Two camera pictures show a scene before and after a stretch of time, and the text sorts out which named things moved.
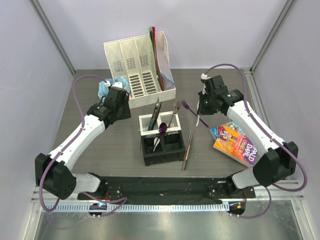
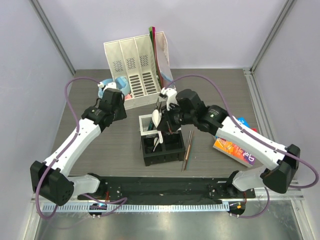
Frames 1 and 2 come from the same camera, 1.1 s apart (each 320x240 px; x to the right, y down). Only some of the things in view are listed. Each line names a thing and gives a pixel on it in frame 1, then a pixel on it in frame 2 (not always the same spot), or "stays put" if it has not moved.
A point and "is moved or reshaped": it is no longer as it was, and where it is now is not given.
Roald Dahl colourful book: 237,146 stays put
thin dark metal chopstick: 186,150 stays put
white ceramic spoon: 197,123 is moved or reshaped
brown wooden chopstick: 188,151 stays put
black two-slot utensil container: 170,148 stays put
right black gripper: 201,110 to 166,124
